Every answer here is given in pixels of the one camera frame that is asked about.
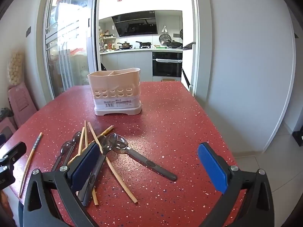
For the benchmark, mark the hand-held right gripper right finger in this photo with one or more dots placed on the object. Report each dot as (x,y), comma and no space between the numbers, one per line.
(213,167)

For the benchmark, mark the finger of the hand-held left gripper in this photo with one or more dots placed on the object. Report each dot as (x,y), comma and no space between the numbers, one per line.
(14,150)
(2,139)

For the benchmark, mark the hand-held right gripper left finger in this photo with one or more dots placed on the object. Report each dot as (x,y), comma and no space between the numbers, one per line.
(87,160)

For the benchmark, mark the thin curved bamboo chopstick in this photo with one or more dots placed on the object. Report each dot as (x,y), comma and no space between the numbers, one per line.
(81,141)

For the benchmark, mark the patterned grey-tipped chopstick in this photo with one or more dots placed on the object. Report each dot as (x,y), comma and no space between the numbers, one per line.
(30,163)

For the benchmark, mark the straight bamboo chopstick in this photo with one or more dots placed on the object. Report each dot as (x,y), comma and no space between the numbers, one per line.
(86,134)

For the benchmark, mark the long bamboo chopstick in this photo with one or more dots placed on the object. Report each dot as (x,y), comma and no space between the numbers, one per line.
(118,175)

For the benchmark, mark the round cream-tipped chopstick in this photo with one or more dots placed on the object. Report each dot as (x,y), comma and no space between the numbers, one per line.
(107,130)

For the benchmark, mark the beige plastic utensil holder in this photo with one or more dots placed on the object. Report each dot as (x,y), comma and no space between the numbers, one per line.
(114,92)

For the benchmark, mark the pink plastic stool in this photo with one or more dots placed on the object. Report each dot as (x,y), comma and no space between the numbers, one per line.
(7,130)

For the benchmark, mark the black plastic bag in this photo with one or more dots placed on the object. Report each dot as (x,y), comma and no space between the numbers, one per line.
(4,113)

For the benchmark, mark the pink plastic chair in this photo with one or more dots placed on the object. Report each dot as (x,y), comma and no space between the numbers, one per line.
(22,99)

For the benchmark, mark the mesh bag of white balls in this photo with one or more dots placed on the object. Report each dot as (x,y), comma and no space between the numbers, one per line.
(15,68)

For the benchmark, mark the dark floor object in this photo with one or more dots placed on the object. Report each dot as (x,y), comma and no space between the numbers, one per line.
(298,138)

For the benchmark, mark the cardboard box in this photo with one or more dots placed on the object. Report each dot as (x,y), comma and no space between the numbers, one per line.
(168,80)

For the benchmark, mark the grey kitchen counter cabinet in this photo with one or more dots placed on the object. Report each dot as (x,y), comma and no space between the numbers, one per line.
(127,61)

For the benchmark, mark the red paper door decoration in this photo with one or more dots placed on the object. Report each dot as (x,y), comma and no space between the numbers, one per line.
(76,51)

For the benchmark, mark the black built-in oven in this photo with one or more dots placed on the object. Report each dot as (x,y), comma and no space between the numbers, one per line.
(165,67)

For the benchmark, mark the sliding glass door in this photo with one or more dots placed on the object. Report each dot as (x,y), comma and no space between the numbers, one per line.
(66,40)

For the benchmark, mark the seasoning bottle rack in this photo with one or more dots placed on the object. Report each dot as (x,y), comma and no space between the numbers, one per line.
(107,42)

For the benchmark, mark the metal cooking pot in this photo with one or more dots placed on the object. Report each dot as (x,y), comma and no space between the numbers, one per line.
(125,45)

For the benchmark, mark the black frying pan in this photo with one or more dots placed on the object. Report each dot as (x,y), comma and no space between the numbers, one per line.
(144,44)

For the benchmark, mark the black wok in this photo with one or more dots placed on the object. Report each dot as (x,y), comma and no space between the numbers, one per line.
(174,44)

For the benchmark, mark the black range hood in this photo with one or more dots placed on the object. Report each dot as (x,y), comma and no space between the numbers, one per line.
(137,26)

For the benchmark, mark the dark wall switch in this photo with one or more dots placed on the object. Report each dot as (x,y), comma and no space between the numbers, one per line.
(28,31)

